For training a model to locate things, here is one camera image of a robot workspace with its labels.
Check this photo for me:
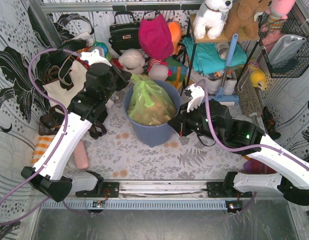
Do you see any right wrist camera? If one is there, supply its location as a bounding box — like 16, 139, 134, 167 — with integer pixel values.
184, 83, 205, 113

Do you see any rainbow striped cloth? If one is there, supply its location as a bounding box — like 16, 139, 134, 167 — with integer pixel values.
141, 56, 189, 91

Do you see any white plush dog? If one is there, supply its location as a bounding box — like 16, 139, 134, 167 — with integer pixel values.
193, 0, 233, 40

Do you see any yellow plush toy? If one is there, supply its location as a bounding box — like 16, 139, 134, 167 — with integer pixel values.
250, 66, 266, 91

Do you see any silver foil pouch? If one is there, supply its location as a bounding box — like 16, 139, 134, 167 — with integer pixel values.
268, 34, 307, 65

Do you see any wooden metal shelf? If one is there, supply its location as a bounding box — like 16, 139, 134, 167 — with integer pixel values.
183, 14, 260, 89

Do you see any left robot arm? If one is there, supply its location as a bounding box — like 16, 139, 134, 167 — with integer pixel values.
21, 62, 132, 203

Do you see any purple cable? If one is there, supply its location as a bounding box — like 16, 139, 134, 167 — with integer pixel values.
198, 79, 309, 215
0, 48, 95, 225

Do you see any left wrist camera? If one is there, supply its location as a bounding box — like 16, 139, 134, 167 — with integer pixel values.
79, 49, 112, 67

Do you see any green trash bag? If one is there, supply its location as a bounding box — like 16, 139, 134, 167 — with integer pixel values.
126, 73, 177, 126

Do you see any teal folded cloth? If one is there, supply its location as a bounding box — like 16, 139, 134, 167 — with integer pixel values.
192, 43, 247, 75

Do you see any brown teddy bear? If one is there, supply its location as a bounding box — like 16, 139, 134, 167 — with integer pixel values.
224, 0, 272, 39

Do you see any purple orange sock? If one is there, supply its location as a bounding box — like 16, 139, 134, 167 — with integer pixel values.
243, 155, 276, 174

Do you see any blue trash bin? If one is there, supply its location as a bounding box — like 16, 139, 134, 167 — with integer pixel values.
123, 80, 182, 148

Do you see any white shoe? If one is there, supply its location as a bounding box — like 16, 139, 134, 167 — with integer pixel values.
190, 71, 237, 95

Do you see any white plush sheep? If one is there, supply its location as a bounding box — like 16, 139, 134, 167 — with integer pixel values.
118, 48, 146, 75

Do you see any pink plush toy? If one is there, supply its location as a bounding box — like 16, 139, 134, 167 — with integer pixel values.
264, 0, 296, 30

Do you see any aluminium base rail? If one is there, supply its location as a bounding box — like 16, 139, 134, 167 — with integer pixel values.
31, 179, 299, 201

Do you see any pink case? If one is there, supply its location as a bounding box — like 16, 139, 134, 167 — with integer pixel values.
73, 140, 90, 171

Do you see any cream canvas tote bag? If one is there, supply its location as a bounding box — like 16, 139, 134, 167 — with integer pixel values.
43, 60, 88, 108

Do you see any black round hat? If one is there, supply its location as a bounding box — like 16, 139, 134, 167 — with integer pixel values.
48, 39, 88, 67

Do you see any orange plush toy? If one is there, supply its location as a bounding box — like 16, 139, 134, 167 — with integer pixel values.
167, 21, 182, 49

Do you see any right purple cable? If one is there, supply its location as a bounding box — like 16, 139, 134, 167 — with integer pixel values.
198, 79, 309, 215

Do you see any magenta cloth bag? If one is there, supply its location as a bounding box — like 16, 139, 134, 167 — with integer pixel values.
138, 13, 174, 60

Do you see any pink plush doll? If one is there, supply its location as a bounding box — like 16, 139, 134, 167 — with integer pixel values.
147, 58, 173, 81

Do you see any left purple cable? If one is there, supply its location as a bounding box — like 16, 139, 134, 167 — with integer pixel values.
0, 48, 95, 225

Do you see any red cloth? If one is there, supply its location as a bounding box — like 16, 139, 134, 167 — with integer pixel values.
111, 58, 123, 69

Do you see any black leather handbag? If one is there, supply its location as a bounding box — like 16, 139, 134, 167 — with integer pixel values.
108, 11, 142, 56

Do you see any colourful printed bag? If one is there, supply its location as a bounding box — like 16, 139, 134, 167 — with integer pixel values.
92, 41, 112, 61

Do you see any crumpled brown paper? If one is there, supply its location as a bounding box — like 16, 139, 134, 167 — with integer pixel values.
127, 100, 177, 126

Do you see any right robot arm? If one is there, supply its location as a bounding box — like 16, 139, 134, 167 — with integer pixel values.
167, 100, 309, 206

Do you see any black wire basket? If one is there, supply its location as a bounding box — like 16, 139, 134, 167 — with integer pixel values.
258, 12, 309, 78

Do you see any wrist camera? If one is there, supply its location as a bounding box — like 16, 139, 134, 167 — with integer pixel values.
79, 49, 112, 67
184, 83, 205, 113

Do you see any orange checkered cloth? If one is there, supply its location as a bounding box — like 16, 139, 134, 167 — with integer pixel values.
31, 135, 55, 164

